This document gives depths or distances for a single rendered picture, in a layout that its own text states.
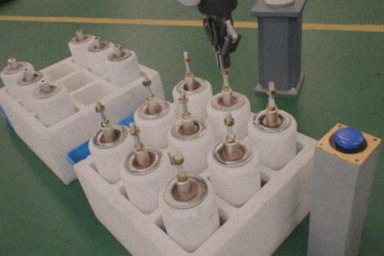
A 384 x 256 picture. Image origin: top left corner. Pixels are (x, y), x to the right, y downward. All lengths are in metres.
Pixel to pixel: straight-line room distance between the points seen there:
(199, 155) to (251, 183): 0.12
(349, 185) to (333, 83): 0.77
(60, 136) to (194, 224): 0.52
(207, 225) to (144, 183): 0.14
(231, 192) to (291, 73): 0.64
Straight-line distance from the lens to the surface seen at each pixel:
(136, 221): 0.68
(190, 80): 0.84
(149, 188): 0.66
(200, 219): 0.59
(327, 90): 1.29
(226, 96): 0.77
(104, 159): 0.74
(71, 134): 1.01
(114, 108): 1.05
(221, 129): 0.78
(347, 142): 0.57
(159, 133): 0.79
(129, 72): 1.08
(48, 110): 1.00
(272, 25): 1.14
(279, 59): 1.18
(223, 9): 0.66
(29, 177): 1.18
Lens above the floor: 0.69
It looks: 35 degrees down
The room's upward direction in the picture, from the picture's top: 10 degrees counter-clockwise
